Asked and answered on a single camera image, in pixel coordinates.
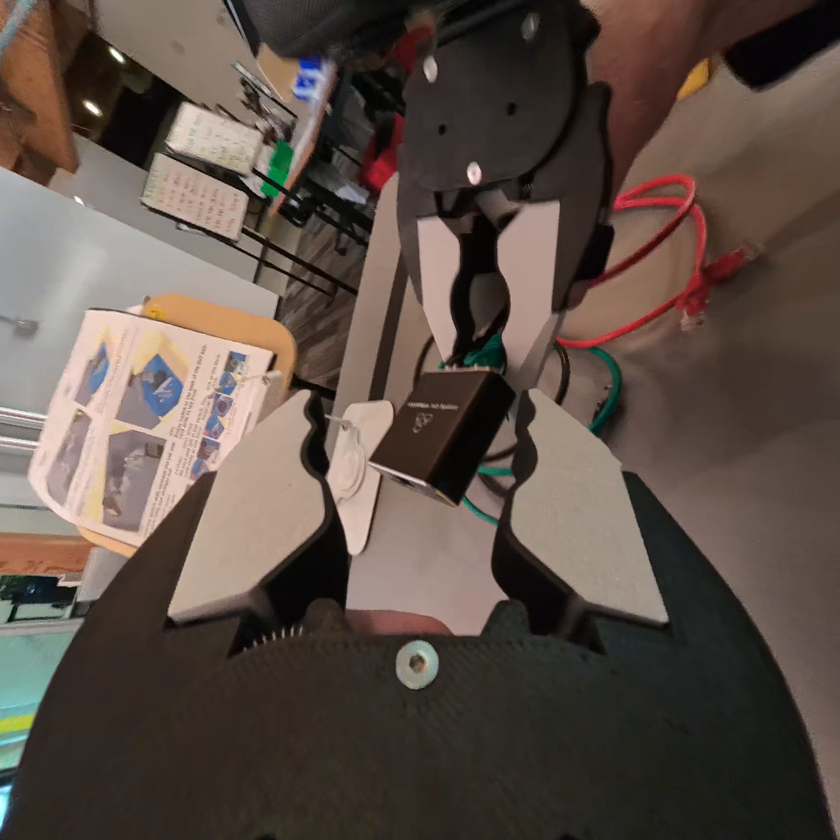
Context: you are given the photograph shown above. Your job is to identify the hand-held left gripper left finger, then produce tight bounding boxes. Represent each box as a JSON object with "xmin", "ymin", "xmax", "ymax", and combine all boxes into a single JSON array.
[{"xmin": 166, "ymin": 389, "xmax": 349, "ymax": 624}]

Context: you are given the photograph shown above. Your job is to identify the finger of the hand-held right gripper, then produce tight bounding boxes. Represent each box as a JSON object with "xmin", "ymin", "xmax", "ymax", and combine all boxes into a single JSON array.
[
  {"xmin": 416, "ymin": 217, "xmax": 483, "ymax": 365},
  {"xmin": 482, "ymin": 199, "xmax": 567, "ymax": 395}
]

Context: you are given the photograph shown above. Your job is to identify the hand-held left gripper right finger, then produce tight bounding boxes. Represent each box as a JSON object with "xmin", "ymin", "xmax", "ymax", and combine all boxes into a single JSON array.
[{"xmin": 492, "ymin": 387, "xmax": 670, "ymax": 626}]

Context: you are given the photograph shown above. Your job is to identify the green ethernet cable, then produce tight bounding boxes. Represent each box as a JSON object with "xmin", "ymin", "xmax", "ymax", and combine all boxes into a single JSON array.
[{"xmin": 459, "ymin": 331, "xmax": 623, "ymax": 526}]

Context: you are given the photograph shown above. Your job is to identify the black ethernet cable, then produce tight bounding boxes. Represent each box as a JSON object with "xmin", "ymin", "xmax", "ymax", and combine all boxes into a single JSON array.
[{"xmin": 416, "ymin": 335, "xmax": 572, "ymax": 487}]

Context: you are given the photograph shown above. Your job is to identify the black ethernet splitter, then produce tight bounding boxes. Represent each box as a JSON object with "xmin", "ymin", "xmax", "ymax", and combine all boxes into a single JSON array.
[{"xmin": 367, "ymin": 367, "xmax": 516, "ymax": 506}]

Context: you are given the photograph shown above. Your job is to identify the person's right forearm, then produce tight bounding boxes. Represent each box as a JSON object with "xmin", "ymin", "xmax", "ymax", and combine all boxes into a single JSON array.
[{"xmin": 722, "ymin": 0, "xmax": 840, "ymax": 91}]

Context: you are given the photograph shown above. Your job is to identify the person's right hand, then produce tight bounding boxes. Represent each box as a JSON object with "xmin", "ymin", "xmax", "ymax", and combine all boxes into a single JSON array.
[{"xmin": 583, "ymin": 0, "xmax": 757, "ymax": 193}]

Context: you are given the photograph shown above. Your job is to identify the red bag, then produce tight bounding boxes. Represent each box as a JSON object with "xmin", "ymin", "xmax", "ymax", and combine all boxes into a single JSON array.
[{"xmin": 363, "ymin": 130, "xmax": 403, "ymax": 193}]

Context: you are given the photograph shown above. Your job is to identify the printed instruction sheet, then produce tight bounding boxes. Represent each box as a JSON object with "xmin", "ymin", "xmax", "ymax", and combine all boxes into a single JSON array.
[{"xmin": 28, "ymin": 308, "xmax": 277, "ymax": 547}]

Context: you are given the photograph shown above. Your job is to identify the instruction sheet on wooden stand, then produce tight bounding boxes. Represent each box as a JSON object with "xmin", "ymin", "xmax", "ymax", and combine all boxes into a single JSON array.
[{"xmin": 79, "ymin": 294, "xmax": 298, "ymax": 559}]

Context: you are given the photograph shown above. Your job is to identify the green bin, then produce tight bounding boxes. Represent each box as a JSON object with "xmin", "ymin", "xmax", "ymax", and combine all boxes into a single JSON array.
[{"xmin": 259, "ymin": 140, "xmax": 298, "ymax": 199}]

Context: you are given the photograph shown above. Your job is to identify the yellow plastic bin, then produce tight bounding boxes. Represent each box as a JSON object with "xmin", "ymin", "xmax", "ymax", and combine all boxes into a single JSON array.
[{"xmin": 676, "ymin": 58, "xmax": 713, "ymax": 102}]

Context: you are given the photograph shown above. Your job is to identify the wooden beam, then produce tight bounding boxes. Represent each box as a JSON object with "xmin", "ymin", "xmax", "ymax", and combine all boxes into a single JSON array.
[{"xmin": 0, "ymin": 532, "xmax": 93, "ymax": 577}]

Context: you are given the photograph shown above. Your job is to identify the silver metal pipes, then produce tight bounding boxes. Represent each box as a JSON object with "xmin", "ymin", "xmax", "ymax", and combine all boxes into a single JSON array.
[{"xmin": 0, "ymin": 406, "xmax": 52, "ymax": 455}]

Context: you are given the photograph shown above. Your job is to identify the white chart board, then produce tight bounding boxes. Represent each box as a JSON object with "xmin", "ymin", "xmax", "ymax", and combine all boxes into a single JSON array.
[
  {"xmin": 164, "ymin": 101, "xmax": 263, "ymax": 175},
  {"xmin": 141, "ymin": 152, "xmax": 250, "ymax": 244}
]

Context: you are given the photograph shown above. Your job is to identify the red ethernet cable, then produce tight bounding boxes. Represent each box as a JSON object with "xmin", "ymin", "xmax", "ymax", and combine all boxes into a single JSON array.
[{"xmin": 556, "ymin": 174, "xmax": 767, "ymax": 350}]

